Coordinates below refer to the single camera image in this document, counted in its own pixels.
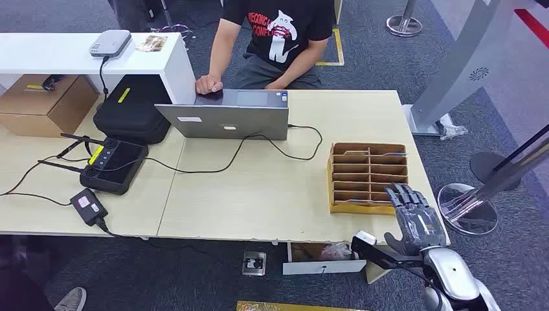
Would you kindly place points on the person's right forearm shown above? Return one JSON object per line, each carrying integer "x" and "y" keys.
{"x": 223, "y": 49}

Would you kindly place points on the black stanchion base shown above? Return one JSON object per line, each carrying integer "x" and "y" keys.
{"x": 484, "y": 167}

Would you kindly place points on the black power adapter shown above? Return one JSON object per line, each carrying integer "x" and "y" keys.
{"x": 89, "y": 207}

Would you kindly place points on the brown cardboard box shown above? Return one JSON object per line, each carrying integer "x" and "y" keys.
{"x": 47, "y": 107}

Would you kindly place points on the floor power socket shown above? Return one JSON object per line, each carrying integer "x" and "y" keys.
{"x": 254, "y": 263}

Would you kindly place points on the black remote controller with antennas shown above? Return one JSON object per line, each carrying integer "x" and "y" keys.
{"x": 113, "y": 167}

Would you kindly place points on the clear plastic bag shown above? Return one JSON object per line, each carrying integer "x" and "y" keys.
{"x": 452, "y": 129}

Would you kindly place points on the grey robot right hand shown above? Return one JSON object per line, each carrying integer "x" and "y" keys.
{"x": 418, "y": 225}

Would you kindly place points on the pink plastic bag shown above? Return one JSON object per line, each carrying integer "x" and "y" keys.
{"x": 336, "y": 252}

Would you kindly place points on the key card in holder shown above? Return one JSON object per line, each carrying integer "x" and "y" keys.
{"x": 395, "y": 153}
{"x": 355, "y": 200}

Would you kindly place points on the chrome stanchion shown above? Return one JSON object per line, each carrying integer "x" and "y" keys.
{"x": 467, "y": 210}
{"x": 404, "y": 23}

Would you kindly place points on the grey kiosk stand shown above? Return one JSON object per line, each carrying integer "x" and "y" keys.
{"x": 459, "y": 64}

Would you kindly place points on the grey router box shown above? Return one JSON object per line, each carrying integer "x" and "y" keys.
{"x": 110, "y": 43}

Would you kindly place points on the person's right hand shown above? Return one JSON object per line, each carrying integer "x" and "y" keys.
{"x": 209, "y": 84}

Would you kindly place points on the person's left forearm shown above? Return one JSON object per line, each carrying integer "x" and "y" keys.
{"x": 302, "y": 64}

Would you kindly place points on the black object on box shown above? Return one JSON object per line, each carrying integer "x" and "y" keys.
{"x": 52, "y": 81}

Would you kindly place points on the yellow floor tape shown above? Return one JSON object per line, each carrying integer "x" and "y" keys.
{"x": 339, "y": 47}

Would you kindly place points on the white desk shelf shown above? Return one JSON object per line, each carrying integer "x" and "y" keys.
{"x": 64, "y": 58}

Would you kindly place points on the grey shoe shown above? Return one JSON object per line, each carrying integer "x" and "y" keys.
{"x": 72, "y": 300}

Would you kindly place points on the white drawer box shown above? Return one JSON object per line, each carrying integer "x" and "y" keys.
{"x": 321, "y": 267}

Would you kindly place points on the person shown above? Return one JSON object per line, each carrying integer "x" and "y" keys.
{"x": 279, "y": 34}

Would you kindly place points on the grey laptop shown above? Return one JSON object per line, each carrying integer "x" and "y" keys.
{"x": 231, "y": 120}

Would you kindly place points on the black zip case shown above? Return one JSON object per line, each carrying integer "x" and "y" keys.
{"x": 131, "y": 111}

